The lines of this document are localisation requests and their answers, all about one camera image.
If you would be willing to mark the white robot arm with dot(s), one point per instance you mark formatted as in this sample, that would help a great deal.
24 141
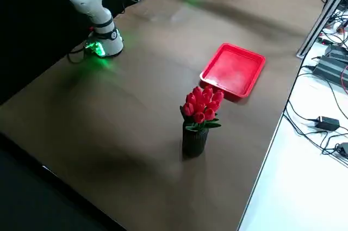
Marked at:
100 16

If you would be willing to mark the red plastic tray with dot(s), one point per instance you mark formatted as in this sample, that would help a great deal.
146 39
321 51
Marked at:
231 70

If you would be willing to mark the red tulip bouquet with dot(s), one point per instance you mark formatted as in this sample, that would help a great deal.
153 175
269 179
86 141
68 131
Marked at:
201 106

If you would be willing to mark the black ribbed vase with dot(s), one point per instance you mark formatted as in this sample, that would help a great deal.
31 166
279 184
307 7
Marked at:
194 144

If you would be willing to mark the black power adapter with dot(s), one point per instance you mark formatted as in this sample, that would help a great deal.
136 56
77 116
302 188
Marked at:
329 123
343 149

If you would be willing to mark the black power brick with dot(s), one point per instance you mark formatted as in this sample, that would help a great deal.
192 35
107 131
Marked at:
337 53
330 70

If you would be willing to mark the aluminium frame post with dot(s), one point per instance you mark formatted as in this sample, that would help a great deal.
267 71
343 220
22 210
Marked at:
320 19

